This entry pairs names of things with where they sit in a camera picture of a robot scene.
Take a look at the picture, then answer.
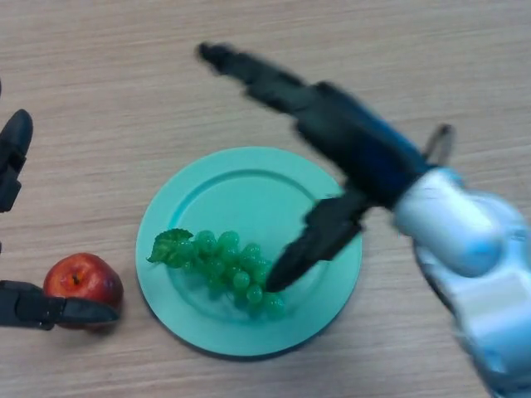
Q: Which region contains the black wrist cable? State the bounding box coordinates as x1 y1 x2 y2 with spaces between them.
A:
421 124 455 169

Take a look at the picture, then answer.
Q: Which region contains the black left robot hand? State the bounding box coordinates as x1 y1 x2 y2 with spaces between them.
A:
0 78 121 332

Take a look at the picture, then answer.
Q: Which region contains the green grape bunch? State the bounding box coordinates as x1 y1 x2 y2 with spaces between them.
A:
146 227 287 320

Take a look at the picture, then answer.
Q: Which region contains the green round plate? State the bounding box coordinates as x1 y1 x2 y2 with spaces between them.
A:
135 146 363 360

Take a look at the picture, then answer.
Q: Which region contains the red apple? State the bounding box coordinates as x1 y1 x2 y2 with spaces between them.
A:
43 252 124 331

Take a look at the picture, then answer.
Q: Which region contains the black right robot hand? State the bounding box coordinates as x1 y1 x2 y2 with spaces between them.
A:
194 41 432 294

